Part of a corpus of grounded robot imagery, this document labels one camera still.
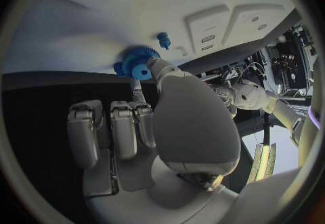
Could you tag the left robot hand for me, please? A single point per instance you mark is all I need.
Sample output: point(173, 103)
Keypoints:
point(226, 100)

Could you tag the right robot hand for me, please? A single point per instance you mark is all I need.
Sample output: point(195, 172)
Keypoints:
point(193, 126)

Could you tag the blue gear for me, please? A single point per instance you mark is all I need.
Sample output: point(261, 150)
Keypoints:
point(137, 59)

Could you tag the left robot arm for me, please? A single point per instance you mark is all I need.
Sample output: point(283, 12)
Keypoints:
point(254, 96)

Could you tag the white task board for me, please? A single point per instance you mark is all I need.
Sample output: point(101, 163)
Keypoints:
point(127, 4)

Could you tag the cluttered equipment rack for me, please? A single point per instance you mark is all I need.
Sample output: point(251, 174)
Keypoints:
point(284, 61)

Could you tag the small blue peg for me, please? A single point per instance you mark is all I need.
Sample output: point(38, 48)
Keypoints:
point(162, 38)

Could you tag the small blue post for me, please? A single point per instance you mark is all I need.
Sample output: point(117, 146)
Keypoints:
point(117, 68)

